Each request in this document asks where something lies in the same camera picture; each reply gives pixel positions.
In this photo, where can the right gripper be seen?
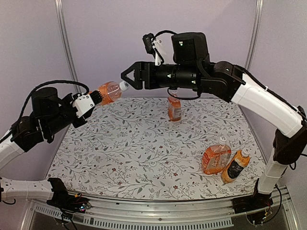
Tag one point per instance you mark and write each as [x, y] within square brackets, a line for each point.
[140, 67]

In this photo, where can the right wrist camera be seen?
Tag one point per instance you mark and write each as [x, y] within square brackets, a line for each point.
[155, 48]

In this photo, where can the dark label orange bottle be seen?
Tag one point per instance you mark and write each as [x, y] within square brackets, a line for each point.
[237, 164]

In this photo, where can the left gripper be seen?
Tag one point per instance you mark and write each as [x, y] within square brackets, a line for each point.
[83, 120]

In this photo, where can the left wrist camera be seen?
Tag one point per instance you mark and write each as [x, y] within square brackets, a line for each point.
[83, 103]

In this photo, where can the aluminium frame post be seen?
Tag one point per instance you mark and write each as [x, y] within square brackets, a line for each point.
[65, 39]
[255, 32]

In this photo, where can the right aluminium frame post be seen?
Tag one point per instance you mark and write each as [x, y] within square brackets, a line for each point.
[255, 32]

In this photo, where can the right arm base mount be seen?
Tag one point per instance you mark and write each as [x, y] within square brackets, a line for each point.
[256, 203]

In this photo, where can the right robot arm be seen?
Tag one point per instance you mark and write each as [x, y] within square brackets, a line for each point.
[192, 69]

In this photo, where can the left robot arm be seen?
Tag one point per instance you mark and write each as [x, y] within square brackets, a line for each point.
[42, 116]

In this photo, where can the floral patterned table mat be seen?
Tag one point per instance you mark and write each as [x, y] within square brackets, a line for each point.
[111, 154]

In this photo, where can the left aluminium frame post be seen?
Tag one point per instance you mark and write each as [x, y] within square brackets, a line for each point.
[65, 39]

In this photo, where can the orange tea bottle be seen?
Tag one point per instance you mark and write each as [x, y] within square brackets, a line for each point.
[174, 106]
[216, 157]
[111, 91]

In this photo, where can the aluminium front rail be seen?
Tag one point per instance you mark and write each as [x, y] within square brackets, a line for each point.
[110, 213]

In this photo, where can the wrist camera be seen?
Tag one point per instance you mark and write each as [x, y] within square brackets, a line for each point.
[155, 48]
[83, 103]

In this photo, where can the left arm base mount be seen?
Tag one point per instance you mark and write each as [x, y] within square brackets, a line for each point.
[63, 200]

